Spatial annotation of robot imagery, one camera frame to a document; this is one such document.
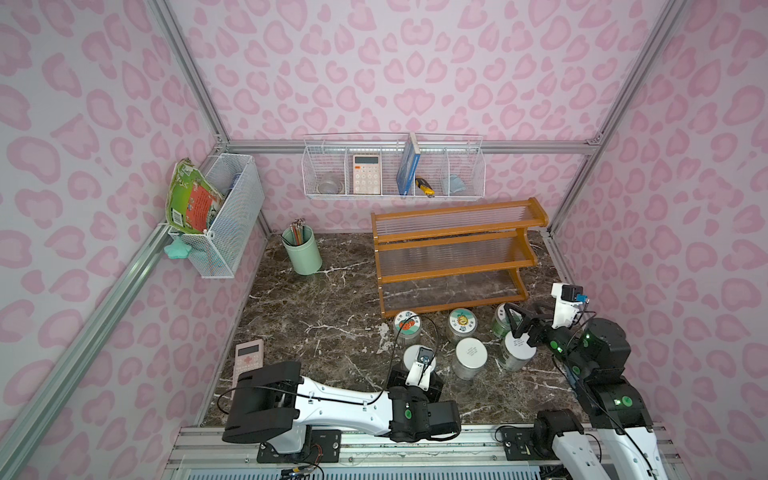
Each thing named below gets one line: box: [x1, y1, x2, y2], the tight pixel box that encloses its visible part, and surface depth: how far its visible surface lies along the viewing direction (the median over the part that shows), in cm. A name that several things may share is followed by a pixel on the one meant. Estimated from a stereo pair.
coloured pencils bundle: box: [289, 218, 306, 245], surface depth 102 cm
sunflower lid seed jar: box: [448, 308, 478, 343], surface depth 88 cm
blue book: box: [396, 132, 421, 196], surface depth 88 cm
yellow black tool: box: [415, 178, 435, 198], surface depth 94 cm
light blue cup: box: [449, 174, 466, 193], surface depth 103 cm
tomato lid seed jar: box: [394, 310, 421, 346], surface depth 87 cm
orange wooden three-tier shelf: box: [371, 197, 549, 318], surface depth 103 cm
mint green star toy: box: [164, 236, 192, 259], surface depth 64 cm
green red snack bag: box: [166, 158, 224, 234], surface depth 73 cm
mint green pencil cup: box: [281, 225, 323, 276], surface depth 105 cm
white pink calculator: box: [353, 155, 380, 195], surface depth 95 cm
